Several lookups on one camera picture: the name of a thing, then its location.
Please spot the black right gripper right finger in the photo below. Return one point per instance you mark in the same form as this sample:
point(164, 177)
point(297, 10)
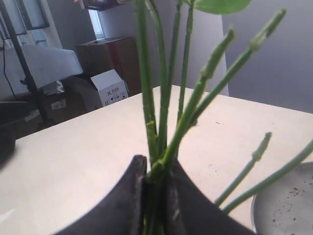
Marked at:
point(187, 211)

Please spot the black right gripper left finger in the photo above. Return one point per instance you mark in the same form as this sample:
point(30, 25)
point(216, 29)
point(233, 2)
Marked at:
point(121, 212)

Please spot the round steel plate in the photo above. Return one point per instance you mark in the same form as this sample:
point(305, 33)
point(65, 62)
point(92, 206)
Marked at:
point(285, 207)

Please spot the black stand pole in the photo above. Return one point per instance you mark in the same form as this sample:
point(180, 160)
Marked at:
point(28, 76)

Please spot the white cardboard box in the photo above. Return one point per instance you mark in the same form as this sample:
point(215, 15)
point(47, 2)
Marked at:
point(110, 86)

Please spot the brown cardboard box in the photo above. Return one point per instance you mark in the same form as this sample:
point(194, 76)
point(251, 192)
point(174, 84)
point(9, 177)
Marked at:
point(119, 54)

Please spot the grey plastic sheet cover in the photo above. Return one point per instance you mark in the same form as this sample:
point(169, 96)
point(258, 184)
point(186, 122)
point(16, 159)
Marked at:
point(46, 64)

